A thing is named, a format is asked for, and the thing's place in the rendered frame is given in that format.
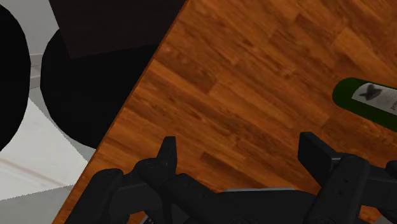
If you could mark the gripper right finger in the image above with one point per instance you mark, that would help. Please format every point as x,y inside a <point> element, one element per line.
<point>344,183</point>

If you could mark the dark green labelled bottle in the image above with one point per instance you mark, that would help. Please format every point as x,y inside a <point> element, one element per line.
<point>345,96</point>

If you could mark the black round object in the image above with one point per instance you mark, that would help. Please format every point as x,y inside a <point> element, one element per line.
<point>83,99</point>
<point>12,77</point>

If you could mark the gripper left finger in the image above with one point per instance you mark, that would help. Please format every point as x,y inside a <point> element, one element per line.
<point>149,186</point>

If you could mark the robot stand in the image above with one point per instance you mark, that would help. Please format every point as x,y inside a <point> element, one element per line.
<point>118,24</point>

